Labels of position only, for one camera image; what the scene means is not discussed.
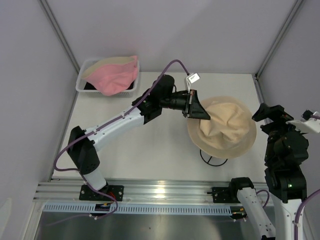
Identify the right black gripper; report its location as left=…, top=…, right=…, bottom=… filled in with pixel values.
left=251, top=102, right=309, bottom=164

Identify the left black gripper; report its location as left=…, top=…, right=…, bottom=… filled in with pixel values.
left=160, top=90, right=211, bottom=121

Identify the beige bucket hat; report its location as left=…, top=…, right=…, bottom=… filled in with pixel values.
left=187, top=96, right=257, bottom=159

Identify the pink bucket hat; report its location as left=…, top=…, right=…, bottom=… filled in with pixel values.
left=81, top=55, right=139, bottom=97

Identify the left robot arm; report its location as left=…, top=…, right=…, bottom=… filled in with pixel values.
left=67, top=73, right=210, bottom=201

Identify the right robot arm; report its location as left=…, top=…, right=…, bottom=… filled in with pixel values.
left=227, top=103, right=320, bottom=240

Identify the black hat in basket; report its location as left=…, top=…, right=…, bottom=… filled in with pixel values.
left=83, top=82, right=96, bottom=91

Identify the white plastic basket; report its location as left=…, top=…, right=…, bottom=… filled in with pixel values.
left=75, top=55, right=140, bottom=97

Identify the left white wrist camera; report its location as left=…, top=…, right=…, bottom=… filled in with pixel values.
left=184, top=72, right=201, bottom=93

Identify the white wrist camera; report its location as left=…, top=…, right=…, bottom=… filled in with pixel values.
left=184, top=72, right=201, bottom=93
left=286, top=110, right=320, bottom=134

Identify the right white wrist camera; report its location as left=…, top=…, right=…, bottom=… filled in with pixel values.
left=286, top=110, right=320, bottom=134

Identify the black wire hat stand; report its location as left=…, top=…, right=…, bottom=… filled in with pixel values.
left=199, top=149, right=228, bottom=168

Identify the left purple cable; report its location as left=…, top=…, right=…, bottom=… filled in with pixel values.
left=46, top=59, right=192, bottom=226

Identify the purple cable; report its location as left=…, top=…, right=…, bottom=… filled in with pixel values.
left=46, top=59, right=192, bottom=226
left=254, top=188, right=320, bottom=240

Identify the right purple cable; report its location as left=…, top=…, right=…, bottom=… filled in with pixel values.
left=254, top=188, right=320, bottom=240

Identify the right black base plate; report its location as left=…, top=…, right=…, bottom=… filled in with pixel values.
left=207, top=187, right=240, bottom=204

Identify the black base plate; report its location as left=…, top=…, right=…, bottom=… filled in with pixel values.
left=207, top=187, right=240, bottom=204
left=78, top=184, right=125, bottom=202

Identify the right aluminium corner post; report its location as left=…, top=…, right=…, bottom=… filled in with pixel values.
left=254, top=0, right=308, bottom=81

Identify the aluminium corner post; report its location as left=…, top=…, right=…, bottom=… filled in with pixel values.
left=37, top=0, right=80, bottom=74
left=254, top=0, right=308, bottom=81

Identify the white slotted cable duct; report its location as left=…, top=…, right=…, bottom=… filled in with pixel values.
left=43, top=202, right=232, bottom=216

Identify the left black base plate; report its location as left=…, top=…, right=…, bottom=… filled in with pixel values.
left=78, top=184, right=125, bottom=202

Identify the aluminium mounting rail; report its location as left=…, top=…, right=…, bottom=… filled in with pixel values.
left=33, top=178, right=229, bottom=204

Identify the left aluminium corner post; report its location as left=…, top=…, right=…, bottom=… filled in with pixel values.
left=37, top=0, right=80, bottom=74

